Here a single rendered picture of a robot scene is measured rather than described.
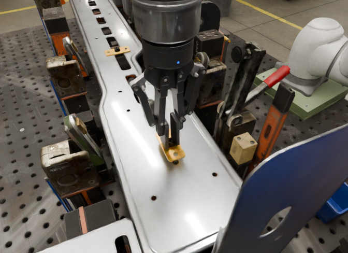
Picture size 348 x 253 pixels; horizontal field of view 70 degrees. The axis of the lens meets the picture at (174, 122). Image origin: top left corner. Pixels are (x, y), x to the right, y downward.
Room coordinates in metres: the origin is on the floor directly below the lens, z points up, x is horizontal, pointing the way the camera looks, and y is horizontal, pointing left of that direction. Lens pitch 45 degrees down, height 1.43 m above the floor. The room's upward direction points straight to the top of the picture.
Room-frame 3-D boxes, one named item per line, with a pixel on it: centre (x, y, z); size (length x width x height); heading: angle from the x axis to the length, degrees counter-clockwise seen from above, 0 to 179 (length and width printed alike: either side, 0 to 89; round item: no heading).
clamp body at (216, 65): (0.57, -0.10, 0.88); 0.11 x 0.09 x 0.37; 113
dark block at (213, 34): (0.64, -0.09, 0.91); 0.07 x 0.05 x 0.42; 113
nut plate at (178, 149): (0.34, 0.01, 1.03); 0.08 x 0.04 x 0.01; 23
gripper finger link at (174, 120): (0.34, 0.00, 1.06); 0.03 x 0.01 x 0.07; 23
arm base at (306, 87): (0.96, -0.57, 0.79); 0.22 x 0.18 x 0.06; 42
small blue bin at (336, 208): (0.36, -0.46, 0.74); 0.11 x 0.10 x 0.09; 23
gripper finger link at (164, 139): (0.33, 0.02, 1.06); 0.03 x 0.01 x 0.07; 23
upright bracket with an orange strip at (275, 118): (0.30, -0.17, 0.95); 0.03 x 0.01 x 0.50; 23
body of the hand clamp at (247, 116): (0.40, -0.14, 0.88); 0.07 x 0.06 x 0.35; 113
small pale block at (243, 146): (0.31, -0.14, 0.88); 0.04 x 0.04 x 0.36; 23
